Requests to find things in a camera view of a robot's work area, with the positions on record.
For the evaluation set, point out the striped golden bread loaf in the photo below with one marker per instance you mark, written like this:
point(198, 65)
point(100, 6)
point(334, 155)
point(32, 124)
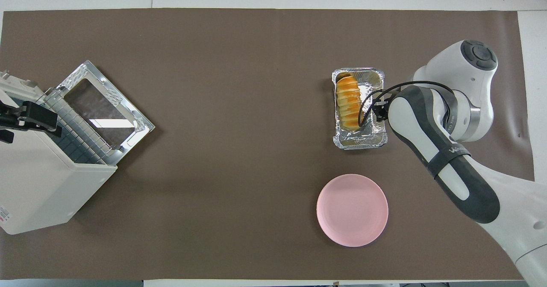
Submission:
point(348, 103)

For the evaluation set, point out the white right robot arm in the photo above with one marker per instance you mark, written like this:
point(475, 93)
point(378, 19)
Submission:
point(431, 129)

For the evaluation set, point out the brown table mat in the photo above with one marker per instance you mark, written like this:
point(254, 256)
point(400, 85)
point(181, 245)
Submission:
point(256, 107)

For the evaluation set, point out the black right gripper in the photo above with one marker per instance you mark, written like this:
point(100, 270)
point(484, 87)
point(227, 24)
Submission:
point(386, 97)

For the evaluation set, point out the aluminium foil tray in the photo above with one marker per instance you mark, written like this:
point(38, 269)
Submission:
point(372, 137)

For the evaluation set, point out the pink round plate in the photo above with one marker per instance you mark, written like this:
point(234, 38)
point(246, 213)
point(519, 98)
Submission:
point(352, 210)

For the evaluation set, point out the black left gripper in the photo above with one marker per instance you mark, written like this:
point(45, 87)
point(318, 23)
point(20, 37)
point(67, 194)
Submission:
point(34, 114)

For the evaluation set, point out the glass oven door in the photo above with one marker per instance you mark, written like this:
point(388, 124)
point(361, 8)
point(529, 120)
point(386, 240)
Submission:
point(128, 112)

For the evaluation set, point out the white toaster oven body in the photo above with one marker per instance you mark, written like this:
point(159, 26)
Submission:
point(38, 184)

